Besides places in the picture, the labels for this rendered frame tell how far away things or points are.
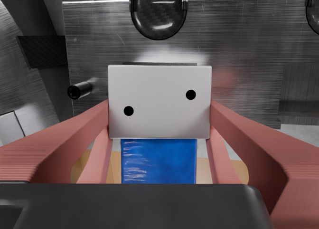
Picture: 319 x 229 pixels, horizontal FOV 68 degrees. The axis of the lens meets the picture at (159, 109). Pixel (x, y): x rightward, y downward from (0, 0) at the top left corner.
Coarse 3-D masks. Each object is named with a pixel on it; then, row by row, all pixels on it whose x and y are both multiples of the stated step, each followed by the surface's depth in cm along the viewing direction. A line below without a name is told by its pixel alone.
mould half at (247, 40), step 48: (96, 0) 16; (192, 0) 15; (240, 0) 15; (288, 0) 14; (96, 48) 17; (144, 48) 16; (192, 48) 16; (240, 48) 15; (288, 48) 15; (96, 96) 18; (240, 96) 16
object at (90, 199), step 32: (64, 128) 8; (96, 128) 10; (0, 160) 6; (32, 160) 6; (64, 160) 7; (96, 160) 11; (0, 192) 5; (32, 192) 5; (64, 192) 5; (96, 192) 5; (128, 192) 5; (160, 192) 5; (192, 192) 5; (224, 192) 5; (256, 192) 5; (0, 224) 5; (32, 224) 4; (64, 224) 4; (96, 224) 4; (128, 224) 4; (160, 224) 4; (192, 224) 4; (224, 224) 4; (256, 224) 4
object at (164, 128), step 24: (120, 72) 11; (144, 72) 11; (168, 72) 11; (192, 72) 11; (120, 96) 11; (144, 96) 11; (168, 96) 11; (192, 96) 12; (120, 120) 11; (144, 120) 11; (168, 120) 12; (192, 120) 12; (144, 144) 13; (168, 144) 13; (192, 144) 13; (144, 168) 13; (168, 168) 13; (192, 168) 13
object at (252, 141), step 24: (216, 120) 10; (240, 120) 9; (216, 144) 12; (240, 144) 8; (264, 144) 7; (288, 144) 7; (216, 168) 11; (264, 168) 6; (288, 168) 5; (312, 168) 5; (264, 192) 6; (288, 192) 5; (312, 192) 5; (288, 216) 6; (312, 216) 6
